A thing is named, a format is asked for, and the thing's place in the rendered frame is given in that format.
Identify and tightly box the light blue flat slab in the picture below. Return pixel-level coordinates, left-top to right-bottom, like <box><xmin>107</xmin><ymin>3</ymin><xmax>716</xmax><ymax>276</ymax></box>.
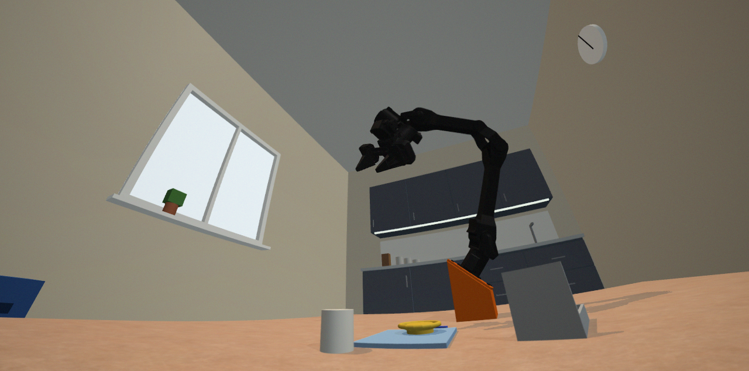
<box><xmin>353</xmin><ymin>327</ymin><xmax>457</xmax><ymax>349</ymax></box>

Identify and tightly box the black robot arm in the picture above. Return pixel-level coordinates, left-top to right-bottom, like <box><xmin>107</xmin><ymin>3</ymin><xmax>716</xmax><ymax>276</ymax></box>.
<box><xmin>370</xmin><ymin>107</ymin><xmax>509</xmax><ymax>279</ymax></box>

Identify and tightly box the yellow plate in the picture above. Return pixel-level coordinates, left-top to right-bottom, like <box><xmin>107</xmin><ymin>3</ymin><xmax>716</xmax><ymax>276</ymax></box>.
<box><xmin>398</xmin><ymin>320</ymin><xmax>441</xmax><ymax>335</ymax></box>

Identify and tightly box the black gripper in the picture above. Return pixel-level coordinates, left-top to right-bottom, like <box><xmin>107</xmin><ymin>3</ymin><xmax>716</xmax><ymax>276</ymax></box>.
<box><xmin>355</xmin><ymin>132</ymin><xmax>416</xmax><ymax>173</ymax></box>

